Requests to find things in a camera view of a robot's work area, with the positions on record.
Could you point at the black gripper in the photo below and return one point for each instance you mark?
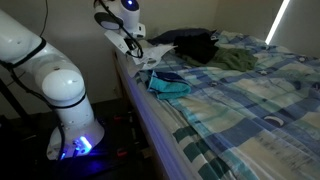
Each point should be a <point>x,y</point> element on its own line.
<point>133,45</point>

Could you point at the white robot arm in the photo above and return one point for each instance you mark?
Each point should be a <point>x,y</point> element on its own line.
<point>63,86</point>

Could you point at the dark blue pillow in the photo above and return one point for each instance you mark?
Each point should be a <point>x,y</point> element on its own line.
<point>180,33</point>

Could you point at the teal and blue folded cloth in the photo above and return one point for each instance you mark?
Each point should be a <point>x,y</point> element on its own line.
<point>170,87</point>

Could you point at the black garment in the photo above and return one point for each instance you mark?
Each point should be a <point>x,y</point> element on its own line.
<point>196,46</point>

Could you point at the red clamp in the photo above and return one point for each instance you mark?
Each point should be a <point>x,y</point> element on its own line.
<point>121,152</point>
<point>116,117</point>

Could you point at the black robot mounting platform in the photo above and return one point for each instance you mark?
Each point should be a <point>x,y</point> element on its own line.
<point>116,140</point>

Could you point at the green garment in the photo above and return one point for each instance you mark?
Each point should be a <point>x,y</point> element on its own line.
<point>233,59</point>

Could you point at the blue plaid bedsheet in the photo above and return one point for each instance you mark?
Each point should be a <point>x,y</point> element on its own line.
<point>250,106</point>

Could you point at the black stand pole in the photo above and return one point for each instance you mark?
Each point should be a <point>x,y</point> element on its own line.
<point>13,100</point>

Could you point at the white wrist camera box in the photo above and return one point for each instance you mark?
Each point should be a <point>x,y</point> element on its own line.
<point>116,41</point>

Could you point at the bed frame with mattress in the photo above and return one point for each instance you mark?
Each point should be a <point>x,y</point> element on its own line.
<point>146,116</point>

